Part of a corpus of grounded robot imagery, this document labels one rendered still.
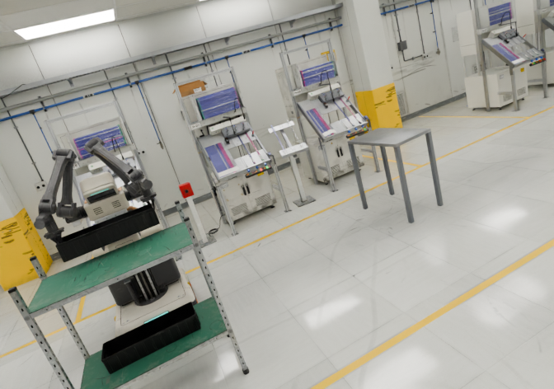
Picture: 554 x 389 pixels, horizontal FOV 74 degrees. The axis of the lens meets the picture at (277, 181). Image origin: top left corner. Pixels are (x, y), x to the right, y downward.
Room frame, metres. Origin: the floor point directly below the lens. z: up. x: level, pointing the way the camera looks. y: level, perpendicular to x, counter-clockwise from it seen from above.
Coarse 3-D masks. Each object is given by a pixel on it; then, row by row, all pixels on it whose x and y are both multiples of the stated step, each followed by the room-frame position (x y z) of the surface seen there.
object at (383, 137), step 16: (384, 128) 3.85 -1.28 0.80; (400, 128) 3.65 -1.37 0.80; (352, 144) 3.74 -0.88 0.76; (368, 144) 3.47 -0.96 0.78; (384, 144) 3.26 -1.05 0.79; (400, 144) 3.14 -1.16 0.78; (432, 144) 3.30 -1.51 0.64; (352, 160) 3.76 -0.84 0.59; (384, 160) 3.90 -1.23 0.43; (400, 160) 3.13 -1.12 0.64; (432, 160) 3.29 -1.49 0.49; (400, 176) 3.15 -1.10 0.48; (368, 208) 3.75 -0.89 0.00
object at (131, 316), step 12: (168, 288) 2.75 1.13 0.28; (180, 288) 2.69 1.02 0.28; (144, 300) 2.70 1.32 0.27; (156, 300) 2.62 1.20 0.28; (168, 300) 2.57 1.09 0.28; (180, 300) 2.52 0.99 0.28; (192, 300) 2.53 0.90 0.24; (120, 312) 2.60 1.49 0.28; (132, 312) 2.55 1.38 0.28; (144, 312) 2.49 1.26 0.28; (156, 312) 2.46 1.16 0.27; (120, 324) 2.44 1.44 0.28; (132, 324) 2.40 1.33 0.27
